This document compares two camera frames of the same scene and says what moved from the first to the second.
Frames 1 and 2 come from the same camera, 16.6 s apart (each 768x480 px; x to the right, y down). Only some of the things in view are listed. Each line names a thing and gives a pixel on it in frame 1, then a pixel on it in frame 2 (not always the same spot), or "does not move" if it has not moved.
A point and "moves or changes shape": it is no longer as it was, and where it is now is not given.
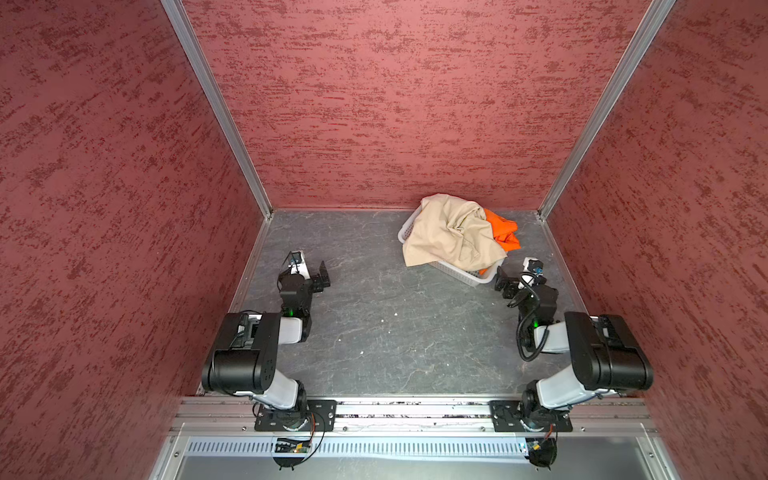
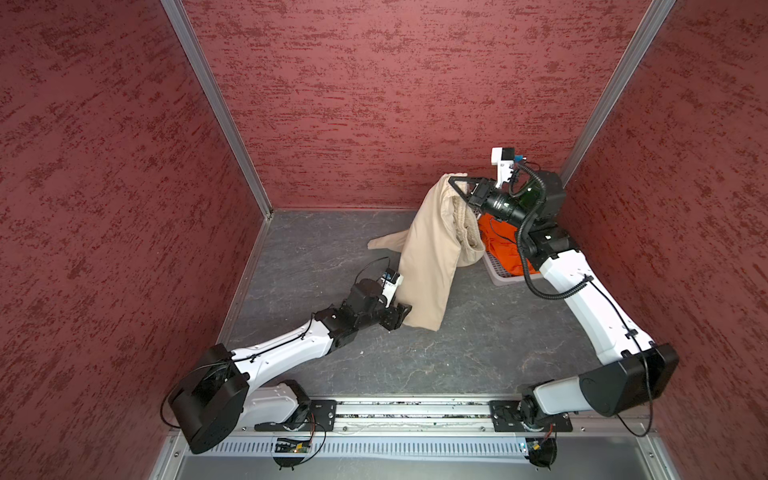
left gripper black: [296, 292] to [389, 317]
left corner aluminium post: [183, 28] does not move
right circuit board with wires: [541, 452] does not move
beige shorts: [453, 231] moves or changes shape
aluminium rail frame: [415, 439] does not move
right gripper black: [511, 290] to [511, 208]
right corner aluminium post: [611, 98] does not move
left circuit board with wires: [290, 452] does not move
